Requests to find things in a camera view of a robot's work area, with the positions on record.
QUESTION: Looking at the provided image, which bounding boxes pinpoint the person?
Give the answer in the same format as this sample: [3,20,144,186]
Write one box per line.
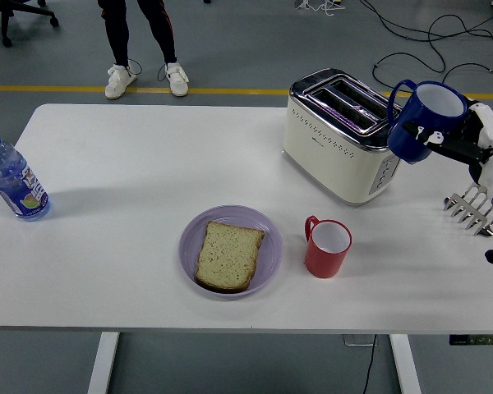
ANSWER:
[97,0,190,100]

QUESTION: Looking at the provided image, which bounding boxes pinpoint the grey bracket under table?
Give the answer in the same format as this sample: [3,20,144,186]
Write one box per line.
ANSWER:
[343,334,378,348]

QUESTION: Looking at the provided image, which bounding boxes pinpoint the lilac round plate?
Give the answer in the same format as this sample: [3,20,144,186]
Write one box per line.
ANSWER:
[178,205,284,302]

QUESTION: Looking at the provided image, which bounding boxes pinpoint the red enamel cup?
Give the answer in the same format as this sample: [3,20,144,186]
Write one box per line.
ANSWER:
[304,215,353,280]

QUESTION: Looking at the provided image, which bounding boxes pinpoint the looped black floor cable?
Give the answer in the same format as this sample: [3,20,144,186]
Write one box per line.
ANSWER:
[372,14,493,94]

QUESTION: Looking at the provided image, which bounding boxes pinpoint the white table leg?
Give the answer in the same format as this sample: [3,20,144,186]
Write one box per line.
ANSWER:
[86,331,121,394]
[389,334,422,394]

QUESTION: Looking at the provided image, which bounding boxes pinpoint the clear bottle with blue cap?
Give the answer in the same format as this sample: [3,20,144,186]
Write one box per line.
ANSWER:
[0,128,53,222]

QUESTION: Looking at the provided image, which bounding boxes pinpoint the cream chrome toaster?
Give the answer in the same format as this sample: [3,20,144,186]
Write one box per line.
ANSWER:
[282,68,421,209]

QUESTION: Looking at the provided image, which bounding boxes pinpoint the long black floor cable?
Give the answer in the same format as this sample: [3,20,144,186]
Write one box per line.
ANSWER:
[359,0,493,54]

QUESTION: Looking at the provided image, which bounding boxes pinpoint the black cable under table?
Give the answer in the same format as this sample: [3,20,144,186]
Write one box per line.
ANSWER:
[360,334,378,394]

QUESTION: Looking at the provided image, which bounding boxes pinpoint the white cables on floor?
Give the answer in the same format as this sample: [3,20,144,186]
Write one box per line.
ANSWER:
[294,0,346,18]

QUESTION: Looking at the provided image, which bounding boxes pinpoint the black office chair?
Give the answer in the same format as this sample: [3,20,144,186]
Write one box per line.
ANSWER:
[0,0,60,48]

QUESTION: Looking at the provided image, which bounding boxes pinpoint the black table control panel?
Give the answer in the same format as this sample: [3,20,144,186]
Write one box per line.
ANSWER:
[449,334,493,346]

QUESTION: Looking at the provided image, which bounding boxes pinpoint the steel toast rack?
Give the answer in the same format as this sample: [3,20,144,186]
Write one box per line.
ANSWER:
[443,182,493,238]

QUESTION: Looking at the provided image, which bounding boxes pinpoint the slice of toast bread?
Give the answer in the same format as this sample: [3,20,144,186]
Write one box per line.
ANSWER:
[194,220,266,294]

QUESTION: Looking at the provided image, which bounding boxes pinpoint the blue enamel cup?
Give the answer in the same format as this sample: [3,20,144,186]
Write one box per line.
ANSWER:
[386,79,468,165]

